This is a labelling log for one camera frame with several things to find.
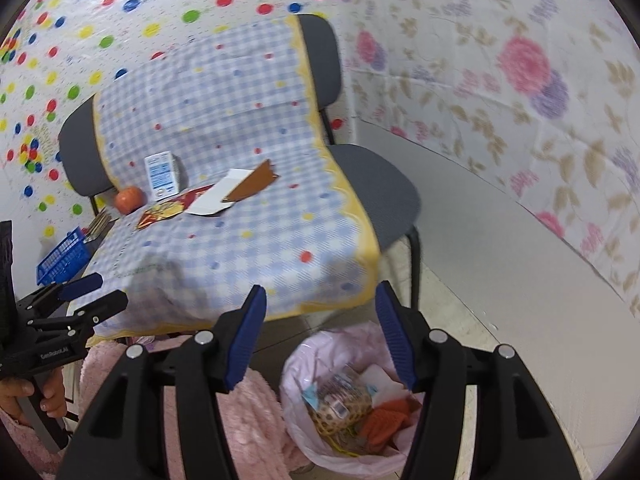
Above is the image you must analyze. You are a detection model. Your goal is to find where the orange knit glove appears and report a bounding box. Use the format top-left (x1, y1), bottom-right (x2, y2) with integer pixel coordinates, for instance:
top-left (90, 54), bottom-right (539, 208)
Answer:
top-left (358, 396), bottom-right (422, 454)

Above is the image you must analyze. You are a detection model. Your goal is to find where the white foam sponge block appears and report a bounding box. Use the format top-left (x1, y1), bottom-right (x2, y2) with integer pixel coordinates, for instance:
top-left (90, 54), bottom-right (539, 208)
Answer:
top-left (360, 364), bottom-right (405, 396)

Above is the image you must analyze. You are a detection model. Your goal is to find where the white paper sheet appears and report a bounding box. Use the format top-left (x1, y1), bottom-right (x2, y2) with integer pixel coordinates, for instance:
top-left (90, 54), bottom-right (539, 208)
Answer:
top-left (186, 169), bottom-right (252, 216)

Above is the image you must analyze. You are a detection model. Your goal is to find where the yellow mesh net bag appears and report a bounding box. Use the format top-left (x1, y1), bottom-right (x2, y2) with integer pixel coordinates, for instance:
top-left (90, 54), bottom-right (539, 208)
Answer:
top-left (322, 428), bottom-right (368, 457)

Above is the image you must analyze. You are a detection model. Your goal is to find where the woven bamboo ball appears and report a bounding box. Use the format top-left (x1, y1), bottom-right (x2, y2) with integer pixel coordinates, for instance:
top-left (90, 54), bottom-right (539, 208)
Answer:
top-left (302, 366), bottom-right (372, 437)

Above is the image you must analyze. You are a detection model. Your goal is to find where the brown cardboard piece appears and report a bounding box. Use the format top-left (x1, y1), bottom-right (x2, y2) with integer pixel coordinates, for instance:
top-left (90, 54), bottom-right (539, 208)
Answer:
top-left (222, 159), bottom-right (279, 203)

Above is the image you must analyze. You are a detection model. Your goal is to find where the pink lined trash bin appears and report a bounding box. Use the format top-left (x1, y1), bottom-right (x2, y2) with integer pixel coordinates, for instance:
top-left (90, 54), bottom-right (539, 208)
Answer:
top-left (280, 322), bottom-right (423, 479)

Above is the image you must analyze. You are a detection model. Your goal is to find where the left hand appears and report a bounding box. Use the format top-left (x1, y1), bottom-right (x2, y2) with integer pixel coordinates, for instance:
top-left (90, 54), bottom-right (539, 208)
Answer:
top-left (0, 367), bottom-right (67, 426)

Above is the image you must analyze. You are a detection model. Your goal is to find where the blue plastic basket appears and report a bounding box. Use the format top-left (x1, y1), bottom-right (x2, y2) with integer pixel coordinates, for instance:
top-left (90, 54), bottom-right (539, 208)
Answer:
top-left (36, 228), bottom-right (91, 286)

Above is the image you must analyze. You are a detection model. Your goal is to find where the striped snack packet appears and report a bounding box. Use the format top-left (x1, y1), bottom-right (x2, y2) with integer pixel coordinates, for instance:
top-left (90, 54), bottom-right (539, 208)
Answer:
top-left (84, 208), bottom-right (112, 244)

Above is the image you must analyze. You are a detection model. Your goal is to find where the red apple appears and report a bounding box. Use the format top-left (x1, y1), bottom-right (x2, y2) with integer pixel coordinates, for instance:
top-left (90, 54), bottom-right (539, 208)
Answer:
top-left (114, 186), bottom-right (145, 216)

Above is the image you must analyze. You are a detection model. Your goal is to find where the red yellow snack wrapper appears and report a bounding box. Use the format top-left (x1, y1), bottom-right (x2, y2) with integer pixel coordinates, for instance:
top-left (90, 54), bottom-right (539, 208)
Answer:
top-left (137, 184), bottom-right (212, 230)

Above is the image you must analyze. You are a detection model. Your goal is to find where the pink fluffy rug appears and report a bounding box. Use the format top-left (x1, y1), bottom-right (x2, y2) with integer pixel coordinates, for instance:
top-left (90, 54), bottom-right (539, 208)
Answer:
top-left (1, 337), bottom-right (310, 479)

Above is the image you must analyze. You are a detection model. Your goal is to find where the white blue milk carton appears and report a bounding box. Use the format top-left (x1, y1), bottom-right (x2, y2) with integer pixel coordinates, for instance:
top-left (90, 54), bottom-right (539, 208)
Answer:
top-left (144, 151), bottom-right (180, 202)

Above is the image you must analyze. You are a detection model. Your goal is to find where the checkered blue seat cloth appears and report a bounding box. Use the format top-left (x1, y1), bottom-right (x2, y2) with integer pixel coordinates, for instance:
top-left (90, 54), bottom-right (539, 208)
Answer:
top-left (89, 16), bottom-right (380, 340)

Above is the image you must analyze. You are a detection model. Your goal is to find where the grey chair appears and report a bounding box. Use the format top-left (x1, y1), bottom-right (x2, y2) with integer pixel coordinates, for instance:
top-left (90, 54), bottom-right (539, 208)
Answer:
top-left (58, 14), bottom-right (421, 310)

